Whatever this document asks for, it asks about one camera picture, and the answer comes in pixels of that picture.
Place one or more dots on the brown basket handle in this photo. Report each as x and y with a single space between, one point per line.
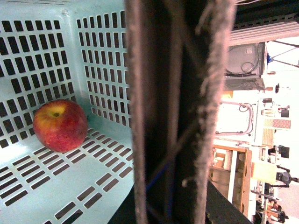
177 52

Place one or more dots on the red yellow apple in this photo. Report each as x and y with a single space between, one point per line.
60 125

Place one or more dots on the light blue plastic basket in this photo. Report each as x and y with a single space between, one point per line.
74 50

